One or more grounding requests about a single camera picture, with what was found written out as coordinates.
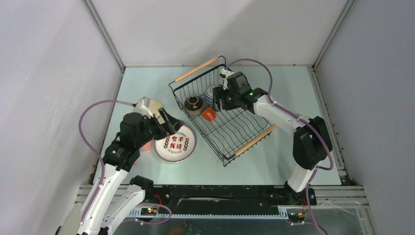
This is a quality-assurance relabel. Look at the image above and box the large pink cup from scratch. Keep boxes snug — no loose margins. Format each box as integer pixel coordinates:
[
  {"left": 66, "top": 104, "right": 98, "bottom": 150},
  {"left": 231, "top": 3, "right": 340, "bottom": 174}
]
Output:
[{"left": 140, "top": 141, "right": 153, "bottom": 152}]

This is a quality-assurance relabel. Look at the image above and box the cream plate with plum blossom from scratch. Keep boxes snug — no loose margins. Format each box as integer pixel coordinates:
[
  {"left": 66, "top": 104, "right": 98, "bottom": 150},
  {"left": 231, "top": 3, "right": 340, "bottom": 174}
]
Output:
[{"left": 145, "top": 99, "right": 164, "bottom": 120}]

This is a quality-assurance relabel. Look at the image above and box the dark brown glazed bowl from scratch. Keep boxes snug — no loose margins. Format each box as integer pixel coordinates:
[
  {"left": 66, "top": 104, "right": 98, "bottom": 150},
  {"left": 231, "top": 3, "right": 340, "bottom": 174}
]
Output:
[{"left": 184, "top": 95, "right": 205, "bottom": 116}]

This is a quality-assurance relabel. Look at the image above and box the wooden rack handle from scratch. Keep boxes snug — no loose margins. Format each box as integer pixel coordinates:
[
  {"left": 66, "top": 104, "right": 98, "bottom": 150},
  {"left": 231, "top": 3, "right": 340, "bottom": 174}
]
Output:
[
  {"left": 234, "top": 124, "right": 277, "bottom": 157},
  {"left": 174, "top": 57, "right": 219, "bottom": 83}
]

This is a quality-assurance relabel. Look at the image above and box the right wooden rack handle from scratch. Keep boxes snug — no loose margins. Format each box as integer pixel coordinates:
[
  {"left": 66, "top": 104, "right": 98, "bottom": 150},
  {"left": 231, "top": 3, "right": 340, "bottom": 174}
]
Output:
[{"left": 234, "top": 124, "right": 277, "bottom": 157}]

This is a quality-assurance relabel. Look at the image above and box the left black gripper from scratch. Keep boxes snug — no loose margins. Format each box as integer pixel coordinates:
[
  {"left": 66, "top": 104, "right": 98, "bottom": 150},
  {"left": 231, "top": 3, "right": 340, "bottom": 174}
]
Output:
[{"left": 135, "top": 107, "right": 184, "bottom": 147}]

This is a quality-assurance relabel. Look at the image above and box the controller board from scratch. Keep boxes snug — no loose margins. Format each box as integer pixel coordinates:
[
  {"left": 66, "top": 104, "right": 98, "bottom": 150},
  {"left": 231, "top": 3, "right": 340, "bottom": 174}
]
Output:
[
  {"left": 140, "top": 207, "right": 158, "bottom": 216},
  {"left": 287, "top": 211, "right": 308, "bottom": 225}
]

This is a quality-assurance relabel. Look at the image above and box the left wooden rack handle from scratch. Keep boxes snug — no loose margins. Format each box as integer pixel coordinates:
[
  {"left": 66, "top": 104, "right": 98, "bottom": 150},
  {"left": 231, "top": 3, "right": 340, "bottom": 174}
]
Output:
[{"left": 174, "top": 57, "right": 219, "bottom": 83}]

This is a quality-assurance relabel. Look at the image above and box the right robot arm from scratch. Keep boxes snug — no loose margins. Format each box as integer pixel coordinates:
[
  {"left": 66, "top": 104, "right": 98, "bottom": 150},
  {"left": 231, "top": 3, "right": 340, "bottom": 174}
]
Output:
[{"left": 213, "top": 69, "right": 332, "bottom": 205}]

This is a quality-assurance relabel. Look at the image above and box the orange cup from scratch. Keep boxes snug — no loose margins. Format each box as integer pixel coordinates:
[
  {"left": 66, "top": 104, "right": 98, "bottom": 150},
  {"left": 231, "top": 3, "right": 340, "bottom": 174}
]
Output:
[{"left": 202, "top": 108, "right": 216, "bottom": 122}]

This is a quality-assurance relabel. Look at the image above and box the right controller board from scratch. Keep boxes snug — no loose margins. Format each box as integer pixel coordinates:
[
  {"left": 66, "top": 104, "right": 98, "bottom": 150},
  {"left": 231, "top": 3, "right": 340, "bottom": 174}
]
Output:
[{"left": 287, "top": 211, "right": 308, "bottom": 225}]

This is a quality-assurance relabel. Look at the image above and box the left controller board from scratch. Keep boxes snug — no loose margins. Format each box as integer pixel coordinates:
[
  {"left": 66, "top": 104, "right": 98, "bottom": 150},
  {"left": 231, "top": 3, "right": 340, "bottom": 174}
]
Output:
[{"left": 140, "top": 207, "right": 158, "bottom": 216}]

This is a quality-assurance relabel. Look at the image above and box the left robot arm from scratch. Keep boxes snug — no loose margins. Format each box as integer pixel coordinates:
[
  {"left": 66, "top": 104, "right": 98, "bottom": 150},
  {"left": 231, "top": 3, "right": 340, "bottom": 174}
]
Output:
[{"left": 56, "top": 108, "right": 184, "bottom": 235}]

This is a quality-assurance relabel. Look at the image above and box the black wire dish rack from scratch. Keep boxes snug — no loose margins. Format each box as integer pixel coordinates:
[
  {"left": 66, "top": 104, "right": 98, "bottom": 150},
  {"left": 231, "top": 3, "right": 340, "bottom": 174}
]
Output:
[{"left": 169, "top": 62, "right": 272, "bottom": 166}]

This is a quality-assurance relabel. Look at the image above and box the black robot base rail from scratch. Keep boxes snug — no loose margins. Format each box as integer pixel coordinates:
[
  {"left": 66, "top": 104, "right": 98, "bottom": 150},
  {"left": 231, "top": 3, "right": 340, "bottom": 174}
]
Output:
[{"left": 144, "top": 185, "right": 317, "bottom": 216}]

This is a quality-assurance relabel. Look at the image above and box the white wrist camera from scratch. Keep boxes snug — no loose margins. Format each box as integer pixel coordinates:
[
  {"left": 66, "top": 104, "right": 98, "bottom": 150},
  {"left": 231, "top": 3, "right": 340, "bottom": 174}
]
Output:
[
  {"left": 219, "top": 69, "right": 235, "bottom": 90},
  {"left": 133, "top": 96, "right": 154, "bottom": 118}
]

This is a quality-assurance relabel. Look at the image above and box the Just To Eat plate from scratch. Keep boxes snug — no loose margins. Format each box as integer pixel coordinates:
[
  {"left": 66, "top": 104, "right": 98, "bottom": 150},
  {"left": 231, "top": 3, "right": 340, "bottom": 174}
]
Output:
[{"left": 154, "top": 125, "right": 197, "bottom": 163}]

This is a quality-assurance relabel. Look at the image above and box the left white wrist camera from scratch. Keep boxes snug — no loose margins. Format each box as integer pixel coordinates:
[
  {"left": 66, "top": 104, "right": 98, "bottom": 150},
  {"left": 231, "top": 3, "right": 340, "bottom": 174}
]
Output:
[{"left": 133, "top": 96, "right": 154, "bottom": 118}]

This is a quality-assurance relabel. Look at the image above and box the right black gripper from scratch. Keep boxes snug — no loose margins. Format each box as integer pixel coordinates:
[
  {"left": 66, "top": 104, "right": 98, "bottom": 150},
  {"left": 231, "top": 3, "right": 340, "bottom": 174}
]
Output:
[{"left": 211, "top": 86, "right": 240, "bottom": 112}]

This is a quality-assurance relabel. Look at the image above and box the blue white patterned cup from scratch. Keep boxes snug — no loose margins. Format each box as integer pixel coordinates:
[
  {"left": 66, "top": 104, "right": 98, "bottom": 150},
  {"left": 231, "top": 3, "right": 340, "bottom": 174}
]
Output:
[{"left": 204, "top": 86, "right": 216, "bottom": 106}]

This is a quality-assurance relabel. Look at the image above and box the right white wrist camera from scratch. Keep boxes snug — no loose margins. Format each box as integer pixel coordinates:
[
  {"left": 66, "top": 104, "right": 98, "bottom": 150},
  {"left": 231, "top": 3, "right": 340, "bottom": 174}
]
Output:
[{"left": 219, "top": 69, "right": 235, "bottom": 90}]

